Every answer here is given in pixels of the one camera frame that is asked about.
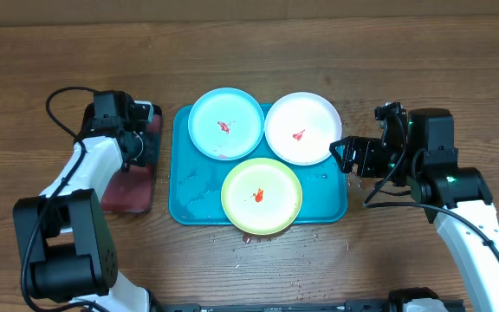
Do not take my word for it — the yellow-green plate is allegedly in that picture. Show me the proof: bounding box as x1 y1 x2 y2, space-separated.
221 158 303 236

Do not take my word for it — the light blue plate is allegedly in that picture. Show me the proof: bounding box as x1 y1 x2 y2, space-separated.
188 88 265 160

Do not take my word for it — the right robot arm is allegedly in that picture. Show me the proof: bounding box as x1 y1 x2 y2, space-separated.
329 102 499 311

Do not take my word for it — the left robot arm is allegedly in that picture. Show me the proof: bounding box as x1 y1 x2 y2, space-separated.
13 90 162 312

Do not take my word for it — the black tray with red water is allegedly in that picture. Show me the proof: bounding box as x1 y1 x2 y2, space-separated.
78 99 162 213

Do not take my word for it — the teal plastic tray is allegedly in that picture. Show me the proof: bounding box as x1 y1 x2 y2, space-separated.
169 106 349 225

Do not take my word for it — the white plate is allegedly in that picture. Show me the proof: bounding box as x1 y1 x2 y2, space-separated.
264 92 342 166

